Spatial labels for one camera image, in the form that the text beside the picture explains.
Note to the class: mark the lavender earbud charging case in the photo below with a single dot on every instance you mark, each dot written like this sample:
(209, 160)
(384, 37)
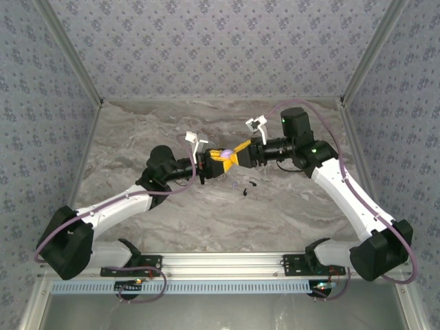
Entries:
(227, 153)

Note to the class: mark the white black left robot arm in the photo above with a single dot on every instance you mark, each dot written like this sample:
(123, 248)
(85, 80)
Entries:
(113, 209)

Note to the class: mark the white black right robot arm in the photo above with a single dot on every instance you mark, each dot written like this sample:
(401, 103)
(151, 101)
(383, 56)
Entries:
(347, 196)

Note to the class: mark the left controller board with LED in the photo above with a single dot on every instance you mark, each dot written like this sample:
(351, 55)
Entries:
(129, 286)

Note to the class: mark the controller board with led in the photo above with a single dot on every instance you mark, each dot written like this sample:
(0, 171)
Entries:
(323, 286)
(129, 286)

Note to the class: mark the grey metal sheet panel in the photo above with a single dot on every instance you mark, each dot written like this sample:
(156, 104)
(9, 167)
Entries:
(223, 313)

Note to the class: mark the right controller board with LED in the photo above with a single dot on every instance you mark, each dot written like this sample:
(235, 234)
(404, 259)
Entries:
(323, 286)

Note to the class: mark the aluminium table side rail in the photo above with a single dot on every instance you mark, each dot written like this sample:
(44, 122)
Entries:
(78, 178)
(353, 137)

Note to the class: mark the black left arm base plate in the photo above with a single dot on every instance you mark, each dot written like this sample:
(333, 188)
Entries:
(153, 260)

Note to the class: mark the aluminium mounting rail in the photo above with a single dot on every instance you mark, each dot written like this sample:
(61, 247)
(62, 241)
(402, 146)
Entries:
(223, 264)

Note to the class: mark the aluminium frame post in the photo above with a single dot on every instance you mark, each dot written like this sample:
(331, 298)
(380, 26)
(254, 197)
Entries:
(374, 51)

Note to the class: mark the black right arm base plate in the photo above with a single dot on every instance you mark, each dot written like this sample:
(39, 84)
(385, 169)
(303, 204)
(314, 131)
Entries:
(292, 264)

